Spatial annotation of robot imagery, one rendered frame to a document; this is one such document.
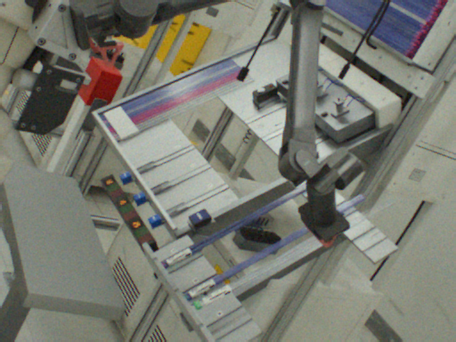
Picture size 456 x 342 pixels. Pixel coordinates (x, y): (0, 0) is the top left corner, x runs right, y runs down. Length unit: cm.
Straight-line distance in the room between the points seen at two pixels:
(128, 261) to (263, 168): 213
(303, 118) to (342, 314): 121
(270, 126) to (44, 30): 97
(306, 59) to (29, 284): 78
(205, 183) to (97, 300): 50
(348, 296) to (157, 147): 83
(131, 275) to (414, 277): 166
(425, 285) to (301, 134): 237
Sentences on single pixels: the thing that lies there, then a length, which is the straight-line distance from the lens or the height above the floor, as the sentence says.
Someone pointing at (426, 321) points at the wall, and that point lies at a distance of 366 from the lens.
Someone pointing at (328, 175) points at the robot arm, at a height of 115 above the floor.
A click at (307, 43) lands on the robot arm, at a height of 134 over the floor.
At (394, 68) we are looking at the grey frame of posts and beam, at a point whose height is 134.
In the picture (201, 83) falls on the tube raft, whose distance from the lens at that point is 237.
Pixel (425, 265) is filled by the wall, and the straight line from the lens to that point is 368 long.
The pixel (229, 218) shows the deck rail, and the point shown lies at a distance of 189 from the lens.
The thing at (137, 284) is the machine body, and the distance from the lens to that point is 254.
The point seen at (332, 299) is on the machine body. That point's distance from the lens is 239.
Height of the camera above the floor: 149
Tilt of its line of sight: 14 degrees down
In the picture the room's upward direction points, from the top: 29 degrees clockwise
